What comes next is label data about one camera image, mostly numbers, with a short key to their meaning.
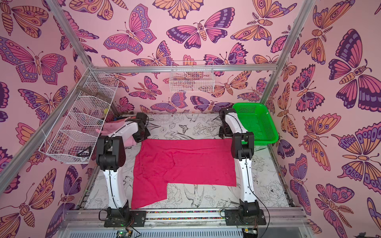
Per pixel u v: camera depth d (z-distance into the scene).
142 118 0.86
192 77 0.95
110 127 1.02
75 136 0.73
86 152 0.76
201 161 0.94
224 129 0.88
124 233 0.70
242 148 0.69
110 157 0.58
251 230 0.71
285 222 0.74
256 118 1.17
